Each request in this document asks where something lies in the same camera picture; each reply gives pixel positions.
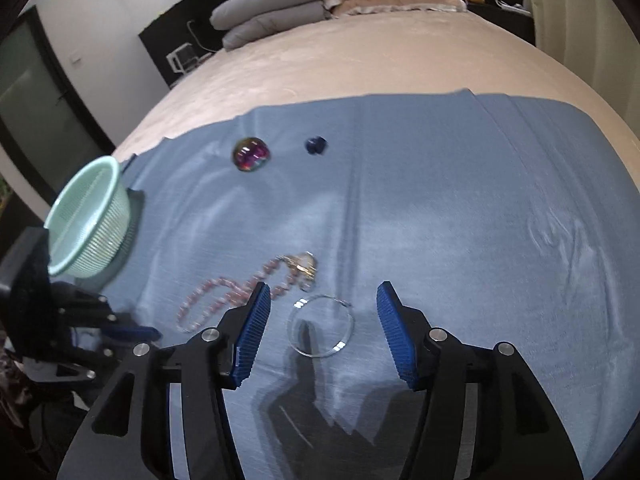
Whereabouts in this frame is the beige ruffled pillow lower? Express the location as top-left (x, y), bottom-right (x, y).
top-left (332, 0), bottom-right (466, 18)

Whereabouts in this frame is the dark blue small bead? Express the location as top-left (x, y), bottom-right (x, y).
top-left (305, 136), bottom-right (328, 155)

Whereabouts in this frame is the mint green mesh basket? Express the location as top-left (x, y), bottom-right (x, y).
top-left (44, 156), bottom-right (131, 278)

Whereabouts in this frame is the white bedside appliance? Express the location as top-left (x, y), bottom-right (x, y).
top-left (166, 42), bottom-right (200, 75)

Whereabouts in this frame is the cream curtain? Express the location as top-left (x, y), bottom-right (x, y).
top-left (526, 0), bottom-right (639, 132)

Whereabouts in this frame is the grey folded pillow lower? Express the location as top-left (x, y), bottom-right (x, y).
top-left (222, 1), bottom-right (330, 51)

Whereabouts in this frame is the beige bed cover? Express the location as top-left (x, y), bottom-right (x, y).
top-left (114, 11), bottom-right (639, 179)

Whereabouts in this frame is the iridescent purple glass ornament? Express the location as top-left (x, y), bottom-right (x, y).
top-left (231, 136), bottom-right (271, 172)

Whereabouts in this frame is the dark glass door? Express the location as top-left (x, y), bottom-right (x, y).
top-left (1, 6), bottom-right (115, 205)

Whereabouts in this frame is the black headboard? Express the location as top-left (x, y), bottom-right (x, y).
top-left (138, 0), bottom-right (539, 90)

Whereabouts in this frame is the blue cloth mat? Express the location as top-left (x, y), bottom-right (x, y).
top-left (105, 91), bottom-right (639, 479)

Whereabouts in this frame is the silver hoop ring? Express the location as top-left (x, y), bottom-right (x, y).
top-left (286, 294), bottom-right (356, 360)

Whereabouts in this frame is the pink bead bracelet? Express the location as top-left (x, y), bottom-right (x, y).
top-left (176, 250), bottom-right (319, 334)

